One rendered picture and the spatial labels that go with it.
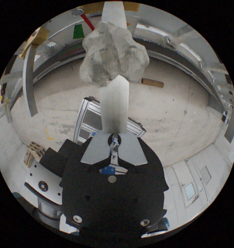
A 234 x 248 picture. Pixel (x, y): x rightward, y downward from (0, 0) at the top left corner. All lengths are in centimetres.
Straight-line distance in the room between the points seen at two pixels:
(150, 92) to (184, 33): 89
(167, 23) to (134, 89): 83
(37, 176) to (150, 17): 76
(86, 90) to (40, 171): 96
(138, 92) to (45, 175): 105
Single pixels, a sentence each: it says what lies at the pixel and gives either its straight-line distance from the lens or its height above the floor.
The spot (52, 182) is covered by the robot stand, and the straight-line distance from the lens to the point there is 26.
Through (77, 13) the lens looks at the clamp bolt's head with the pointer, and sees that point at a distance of 22.
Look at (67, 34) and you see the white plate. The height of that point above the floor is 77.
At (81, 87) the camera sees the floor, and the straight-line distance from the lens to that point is 105.
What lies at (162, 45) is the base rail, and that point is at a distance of 35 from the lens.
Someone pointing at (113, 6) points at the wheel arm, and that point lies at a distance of 17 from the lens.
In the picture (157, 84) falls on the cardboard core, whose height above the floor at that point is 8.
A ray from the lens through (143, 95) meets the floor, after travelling 100.
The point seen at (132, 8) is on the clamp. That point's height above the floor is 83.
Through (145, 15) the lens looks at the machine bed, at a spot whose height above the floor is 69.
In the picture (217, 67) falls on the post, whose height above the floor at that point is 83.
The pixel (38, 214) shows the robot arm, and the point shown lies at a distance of 48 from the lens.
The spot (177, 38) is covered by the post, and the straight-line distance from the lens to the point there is 33.
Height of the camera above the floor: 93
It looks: 60 degrees down
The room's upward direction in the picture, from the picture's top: 178 degrees counter-clockwise
